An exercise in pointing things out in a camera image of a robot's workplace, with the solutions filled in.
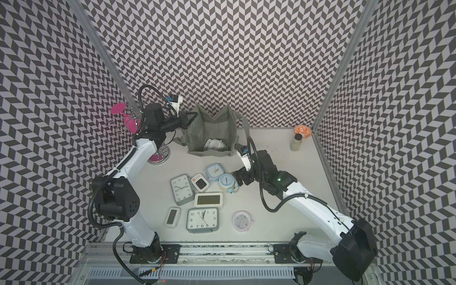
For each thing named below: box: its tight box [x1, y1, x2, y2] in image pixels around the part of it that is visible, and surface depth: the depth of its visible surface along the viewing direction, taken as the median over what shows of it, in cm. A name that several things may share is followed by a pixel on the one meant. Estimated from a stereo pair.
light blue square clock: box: [204, 163, 225, 182], surface depth 98 cm
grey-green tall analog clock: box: [169, 173, 195, 206], surface depth 91 cm
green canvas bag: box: [173, 103, 252, 157], surface depth 85 cm
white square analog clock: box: [207, 138, 230, 152], surface depth 101 cm
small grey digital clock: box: [163, 206, 181, 228], surface depth 82 cm
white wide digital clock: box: [194, 192, 224, 207], surface depth 86 cm
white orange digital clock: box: [191, 173, 210, 192], surface depth 93 cm
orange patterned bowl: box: [293, 124, 312, 139], surface depth 114 cm
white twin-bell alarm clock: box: [203, 137, 214, 151], surface depth 103 cm
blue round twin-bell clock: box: [218, 172, 240, 194], surface depth 91 cm
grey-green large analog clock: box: [185, 207, 220, 234], surface depth 81 cm
